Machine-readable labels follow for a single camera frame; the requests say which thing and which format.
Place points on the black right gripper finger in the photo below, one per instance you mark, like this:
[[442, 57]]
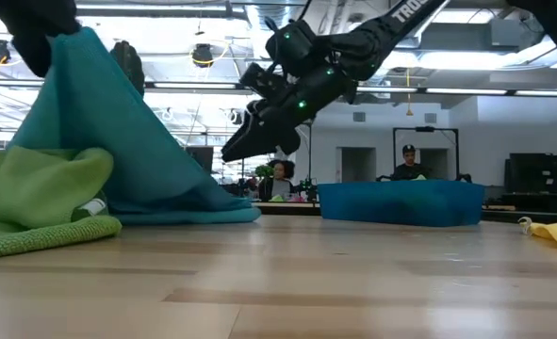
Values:
[[264, 136]]

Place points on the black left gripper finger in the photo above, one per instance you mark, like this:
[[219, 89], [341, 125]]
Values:
[[35, 52]]

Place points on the light blue microfiber towel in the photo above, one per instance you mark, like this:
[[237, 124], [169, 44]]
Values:
[[118, 141]]

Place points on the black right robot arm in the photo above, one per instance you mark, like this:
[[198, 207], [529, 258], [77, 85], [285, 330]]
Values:
[[363, 47]]

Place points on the small green plant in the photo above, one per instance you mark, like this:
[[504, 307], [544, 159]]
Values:
[[264, 171]]

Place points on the person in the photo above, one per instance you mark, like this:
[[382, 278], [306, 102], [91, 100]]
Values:
[[280, 181], [407, 167]]

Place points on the black computer monitor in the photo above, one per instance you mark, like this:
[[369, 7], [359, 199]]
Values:
[[202, 157]]

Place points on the green cactus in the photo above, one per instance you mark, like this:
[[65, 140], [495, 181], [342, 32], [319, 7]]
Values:
[[127, 66]]

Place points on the black cabinet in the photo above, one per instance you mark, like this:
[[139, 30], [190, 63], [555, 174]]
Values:
[[542, 179]]

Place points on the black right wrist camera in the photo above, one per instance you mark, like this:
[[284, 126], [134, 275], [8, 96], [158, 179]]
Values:
[[264, 82]]

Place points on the silver ventilation duct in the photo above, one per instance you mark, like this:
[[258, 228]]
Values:
[[257, 28]]

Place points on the black background rig frame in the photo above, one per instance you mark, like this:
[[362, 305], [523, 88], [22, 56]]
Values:
[[424, 129]]

